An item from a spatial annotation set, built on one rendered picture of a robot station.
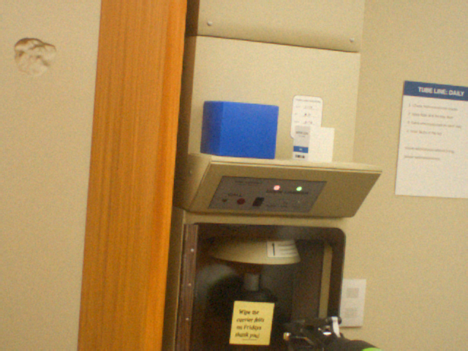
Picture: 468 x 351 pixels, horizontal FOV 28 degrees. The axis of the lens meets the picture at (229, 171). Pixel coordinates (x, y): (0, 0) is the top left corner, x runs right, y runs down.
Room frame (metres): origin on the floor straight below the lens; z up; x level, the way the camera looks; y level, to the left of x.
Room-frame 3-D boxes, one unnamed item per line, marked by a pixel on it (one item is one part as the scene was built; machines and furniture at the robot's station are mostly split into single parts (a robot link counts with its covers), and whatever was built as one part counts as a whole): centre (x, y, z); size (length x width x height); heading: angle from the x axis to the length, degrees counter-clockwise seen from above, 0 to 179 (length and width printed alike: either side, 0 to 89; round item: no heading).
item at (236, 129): (1.60, -0.01, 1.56); 0.10 x 0.10 x 0.09; 21
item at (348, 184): (1.63, -0.10, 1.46); 0.32 x 0.11 x 0.10; 111
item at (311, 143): (1.65, -0.14, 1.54); 0.05 x 0.05 x 0.06; 29
